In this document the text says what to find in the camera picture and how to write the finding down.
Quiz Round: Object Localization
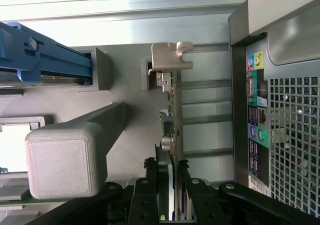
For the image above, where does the grey plastic parts rack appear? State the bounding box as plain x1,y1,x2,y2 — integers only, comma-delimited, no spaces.
0,44,157,225

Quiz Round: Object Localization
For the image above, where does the green RAM stick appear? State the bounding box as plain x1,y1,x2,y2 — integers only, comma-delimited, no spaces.
0,189,31,206

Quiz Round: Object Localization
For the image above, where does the blue disk caddy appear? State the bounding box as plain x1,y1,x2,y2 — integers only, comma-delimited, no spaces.
0,21,95,86

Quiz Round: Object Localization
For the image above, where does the black open PC case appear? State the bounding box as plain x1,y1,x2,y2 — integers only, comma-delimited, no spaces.
227,0,320,216

